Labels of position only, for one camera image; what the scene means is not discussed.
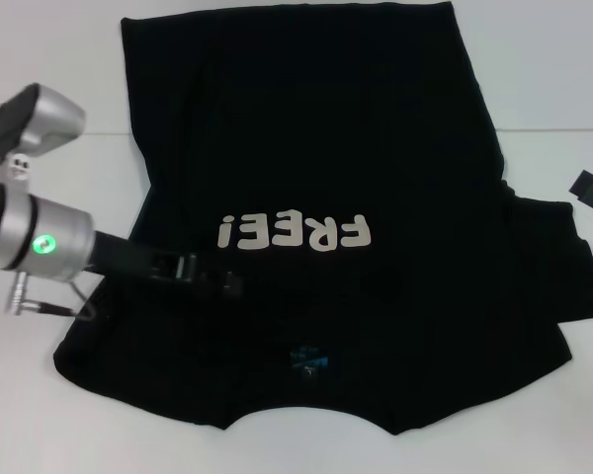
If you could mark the black t-shirt with FREE print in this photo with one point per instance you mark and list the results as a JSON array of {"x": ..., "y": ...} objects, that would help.
[{"x": 326, "y": 123}]

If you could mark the silver camera mount bracket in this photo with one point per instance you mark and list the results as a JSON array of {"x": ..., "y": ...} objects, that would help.
[{"x": 16, "y": 168}]

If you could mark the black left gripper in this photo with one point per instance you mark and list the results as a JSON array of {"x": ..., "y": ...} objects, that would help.
[{"x": 128, "y": 259}]

